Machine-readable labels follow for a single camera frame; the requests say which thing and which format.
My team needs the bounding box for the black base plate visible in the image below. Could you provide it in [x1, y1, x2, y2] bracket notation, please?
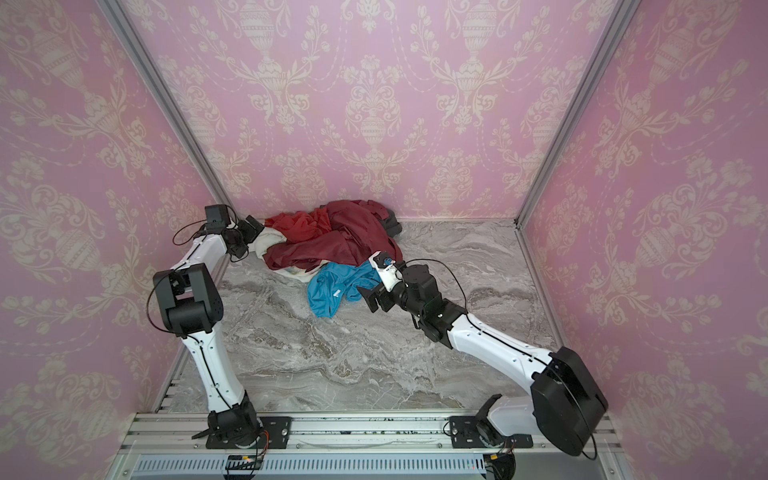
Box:
[205, 415, 293, 452]
[444, 416, 534, 450]

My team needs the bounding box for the small electronics board with wires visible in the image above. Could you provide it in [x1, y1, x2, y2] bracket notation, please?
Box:
[224, 455, 264, 479]

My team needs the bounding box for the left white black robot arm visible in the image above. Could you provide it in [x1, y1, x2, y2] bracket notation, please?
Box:
[148, 204, 265, 449]

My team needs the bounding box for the aluminium front rail frame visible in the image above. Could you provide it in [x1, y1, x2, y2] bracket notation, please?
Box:
[107, 410, 632, 479]

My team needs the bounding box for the dark maroon cloth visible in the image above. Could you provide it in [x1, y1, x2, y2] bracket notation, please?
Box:
[263, 200, 403, 271]

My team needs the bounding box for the white shirt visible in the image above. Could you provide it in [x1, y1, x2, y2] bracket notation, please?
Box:
[249, 227, 328, 284]

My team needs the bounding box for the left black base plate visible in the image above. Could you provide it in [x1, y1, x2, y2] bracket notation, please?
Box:
[205, 415, 293, 452]

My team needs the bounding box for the dark grey cloth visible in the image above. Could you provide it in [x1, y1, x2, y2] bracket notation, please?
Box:
[380, 209, 403, 238]

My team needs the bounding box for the left aluminium corner post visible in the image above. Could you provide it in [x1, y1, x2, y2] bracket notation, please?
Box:
[96, 0, 234, 207]

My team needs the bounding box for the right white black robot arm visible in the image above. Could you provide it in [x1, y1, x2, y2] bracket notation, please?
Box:
[359, 252, 609, 457]

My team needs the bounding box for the teal blue cloth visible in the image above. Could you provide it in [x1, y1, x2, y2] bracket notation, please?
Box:
[307, 263, 380, 318]

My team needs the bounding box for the red cloth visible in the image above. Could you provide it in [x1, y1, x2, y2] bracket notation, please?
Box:
[265, 207, 332, 243]

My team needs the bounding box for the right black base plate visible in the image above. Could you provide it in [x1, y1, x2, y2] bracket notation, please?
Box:
[444, 416, 534, 450]

